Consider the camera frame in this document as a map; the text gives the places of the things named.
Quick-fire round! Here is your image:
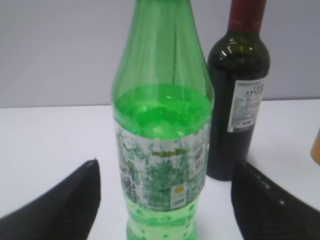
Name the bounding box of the green sprite bottle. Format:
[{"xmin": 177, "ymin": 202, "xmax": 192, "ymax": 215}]
[{"xmin": 111, "ymin": 0, "xmax": 214, "ymax": 240}]

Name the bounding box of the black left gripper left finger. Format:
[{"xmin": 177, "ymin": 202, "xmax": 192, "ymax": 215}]
[{"xmin": 0, "ymin": 159, "xmax": 101, "ymax": 240}]

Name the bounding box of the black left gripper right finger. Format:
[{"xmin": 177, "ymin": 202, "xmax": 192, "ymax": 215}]
[{"xmin": 231, "ymin": 161, "xmax": 320, "ymax": 240}]

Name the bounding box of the dark red wine bottle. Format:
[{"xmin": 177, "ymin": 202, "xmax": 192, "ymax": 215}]
[{"xmin": 207, "ymin": 0, "xmax": 271, "ymax": 181}]

